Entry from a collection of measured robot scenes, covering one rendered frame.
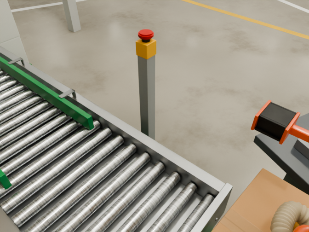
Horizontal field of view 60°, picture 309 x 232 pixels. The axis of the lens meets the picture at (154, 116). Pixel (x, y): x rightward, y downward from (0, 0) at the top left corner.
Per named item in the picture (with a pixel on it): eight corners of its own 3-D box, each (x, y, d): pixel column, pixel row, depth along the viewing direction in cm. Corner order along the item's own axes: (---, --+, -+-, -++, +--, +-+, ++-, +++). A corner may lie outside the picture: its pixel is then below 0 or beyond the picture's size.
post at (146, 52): (142, 175, 186) (135, 41, 119) (148, 169, 190) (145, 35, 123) (149, 180, 182) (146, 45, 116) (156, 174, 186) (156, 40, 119)
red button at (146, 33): (134, 41, 119) (134, 32, 116) (145, 35, 123) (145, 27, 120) (146, 45, 115) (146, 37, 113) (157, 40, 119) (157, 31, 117)
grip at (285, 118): (250, 129, 71) (254, 115, 67) (264, 113, 75) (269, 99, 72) (281, 145, 66) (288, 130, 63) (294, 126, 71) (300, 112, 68)
